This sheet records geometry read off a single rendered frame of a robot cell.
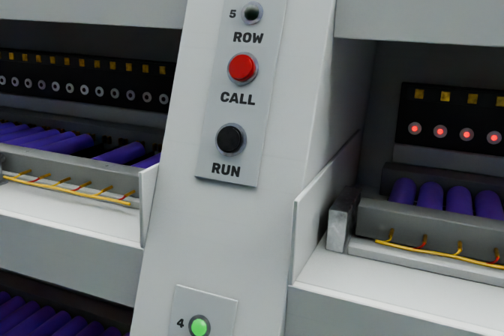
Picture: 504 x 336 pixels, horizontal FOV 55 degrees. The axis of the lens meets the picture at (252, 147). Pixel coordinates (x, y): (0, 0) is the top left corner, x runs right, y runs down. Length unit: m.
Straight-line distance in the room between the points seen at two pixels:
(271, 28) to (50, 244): 0.21
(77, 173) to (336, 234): 0.21
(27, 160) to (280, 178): 0.24
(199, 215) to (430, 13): 0.17
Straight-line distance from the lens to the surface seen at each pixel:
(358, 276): 0.30
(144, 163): 0.41
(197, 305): 0.30
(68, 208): 0.38
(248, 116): 0.28
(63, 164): 0.41
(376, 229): 0.34
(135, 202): 0.37
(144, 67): 0.52
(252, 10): 0.30
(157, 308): 0.31
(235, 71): 0.29
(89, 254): 0.34
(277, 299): 0.28
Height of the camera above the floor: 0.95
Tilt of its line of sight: 3 degrees up
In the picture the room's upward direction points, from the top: 9 degrees clockwise
